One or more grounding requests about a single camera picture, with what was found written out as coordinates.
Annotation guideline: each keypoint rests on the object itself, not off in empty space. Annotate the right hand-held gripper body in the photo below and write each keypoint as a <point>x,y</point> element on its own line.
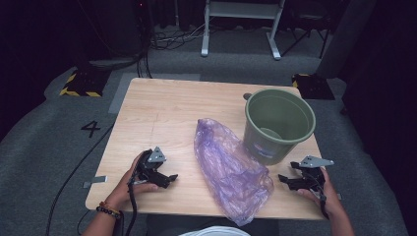
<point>313,177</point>

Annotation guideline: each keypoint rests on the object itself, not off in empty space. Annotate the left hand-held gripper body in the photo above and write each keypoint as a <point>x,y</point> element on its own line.
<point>152,170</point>

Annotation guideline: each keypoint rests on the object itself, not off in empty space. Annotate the purple plastic bag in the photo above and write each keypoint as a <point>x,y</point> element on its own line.
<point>226,164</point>

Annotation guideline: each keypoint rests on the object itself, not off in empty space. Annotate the green plastic bucket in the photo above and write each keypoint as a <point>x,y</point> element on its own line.
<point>278,108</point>

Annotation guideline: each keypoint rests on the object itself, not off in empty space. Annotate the person's right hand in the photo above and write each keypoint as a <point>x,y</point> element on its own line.
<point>331,200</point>

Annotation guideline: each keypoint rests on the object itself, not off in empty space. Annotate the person's left hand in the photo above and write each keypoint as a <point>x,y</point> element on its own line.
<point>123,191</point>

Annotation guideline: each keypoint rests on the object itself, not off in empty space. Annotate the small grey tape piece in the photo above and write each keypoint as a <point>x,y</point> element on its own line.
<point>339,196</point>

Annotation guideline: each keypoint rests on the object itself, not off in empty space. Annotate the grey tape strip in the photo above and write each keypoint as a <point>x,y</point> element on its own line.
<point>96,181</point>

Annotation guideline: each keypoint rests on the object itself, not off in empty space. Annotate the round table grommet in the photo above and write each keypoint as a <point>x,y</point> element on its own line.
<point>247,96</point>

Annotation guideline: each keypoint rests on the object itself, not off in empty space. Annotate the grey column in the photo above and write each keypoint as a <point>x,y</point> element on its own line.
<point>344,39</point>

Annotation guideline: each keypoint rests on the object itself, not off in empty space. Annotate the black chair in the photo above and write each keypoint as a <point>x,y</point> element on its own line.
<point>308,19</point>

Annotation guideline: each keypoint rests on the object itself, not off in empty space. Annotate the white desk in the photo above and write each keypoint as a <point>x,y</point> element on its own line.
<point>242,10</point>

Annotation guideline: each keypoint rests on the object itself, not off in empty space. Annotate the black yellow striped base plate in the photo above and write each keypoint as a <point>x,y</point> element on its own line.
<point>313,87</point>
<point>85,83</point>

